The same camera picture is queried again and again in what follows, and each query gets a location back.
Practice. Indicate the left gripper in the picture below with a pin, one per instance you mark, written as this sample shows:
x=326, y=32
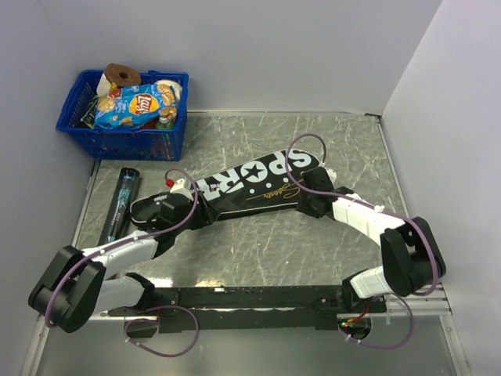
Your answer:
x=207, y=215

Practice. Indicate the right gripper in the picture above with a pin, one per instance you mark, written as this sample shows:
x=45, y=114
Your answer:
x=302, y=205

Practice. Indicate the black racket cover bag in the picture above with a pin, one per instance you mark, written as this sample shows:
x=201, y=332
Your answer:
x=257, y=186

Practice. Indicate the black shuttlecock tube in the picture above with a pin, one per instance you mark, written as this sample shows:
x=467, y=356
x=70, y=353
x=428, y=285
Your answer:
x=117, y=217

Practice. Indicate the blue plastic basket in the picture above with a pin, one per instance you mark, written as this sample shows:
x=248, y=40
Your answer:
x=146, y=144

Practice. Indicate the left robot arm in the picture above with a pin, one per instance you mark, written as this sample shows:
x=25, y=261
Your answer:
x=80, y=283

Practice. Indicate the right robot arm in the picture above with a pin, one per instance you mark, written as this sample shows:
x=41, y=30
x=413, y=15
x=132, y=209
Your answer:
x=411, y=259

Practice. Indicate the blue Lays chip bag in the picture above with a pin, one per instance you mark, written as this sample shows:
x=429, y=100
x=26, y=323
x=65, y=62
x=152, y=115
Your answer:
x=134, y=106

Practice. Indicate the brown chocolate donut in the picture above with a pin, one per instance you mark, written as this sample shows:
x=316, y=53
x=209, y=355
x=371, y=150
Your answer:
x=121, y=75

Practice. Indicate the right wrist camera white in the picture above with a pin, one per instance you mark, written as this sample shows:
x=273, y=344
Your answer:
x=331, y=173

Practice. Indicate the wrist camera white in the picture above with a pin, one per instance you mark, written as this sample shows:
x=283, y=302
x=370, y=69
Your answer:
x=181, y=186
x=331, y=173

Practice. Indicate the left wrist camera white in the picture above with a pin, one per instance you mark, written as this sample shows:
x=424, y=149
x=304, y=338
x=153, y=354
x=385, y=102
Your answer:
x=181, y=186

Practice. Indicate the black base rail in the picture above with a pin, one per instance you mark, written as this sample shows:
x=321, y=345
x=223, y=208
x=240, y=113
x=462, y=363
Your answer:
x=220, y=308

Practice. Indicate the aluminium frame rail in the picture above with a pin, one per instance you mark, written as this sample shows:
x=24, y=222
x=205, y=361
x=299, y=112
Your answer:
x=420, y=306

